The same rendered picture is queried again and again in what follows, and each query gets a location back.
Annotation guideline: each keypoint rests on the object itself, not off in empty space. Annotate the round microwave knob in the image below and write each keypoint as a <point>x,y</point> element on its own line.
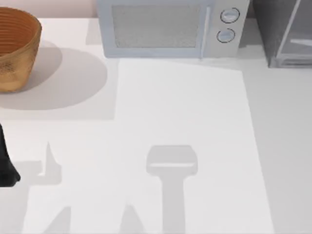
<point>226,35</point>
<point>229,15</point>

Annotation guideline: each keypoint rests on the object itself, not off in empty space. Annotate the grey cabinet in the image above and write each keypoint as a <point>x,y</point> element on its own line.
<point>287,31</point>

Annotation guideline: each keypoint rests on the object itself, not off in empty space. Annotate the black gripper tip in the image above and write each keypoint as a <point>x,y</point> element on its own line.
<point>6,168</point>

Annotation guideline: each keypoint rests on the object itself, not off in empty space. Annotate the brown woven basket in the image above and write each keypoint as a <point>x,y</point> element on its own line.
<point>17,48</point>

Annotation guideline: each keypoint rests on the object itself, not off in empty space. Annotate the pale microwave oven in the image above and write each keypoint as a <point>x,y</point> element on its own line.
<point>170,26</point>

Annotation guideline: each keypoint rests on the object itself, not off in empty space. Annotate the microwave oven door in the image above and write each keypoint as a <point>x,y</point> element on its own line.
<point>156,26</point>

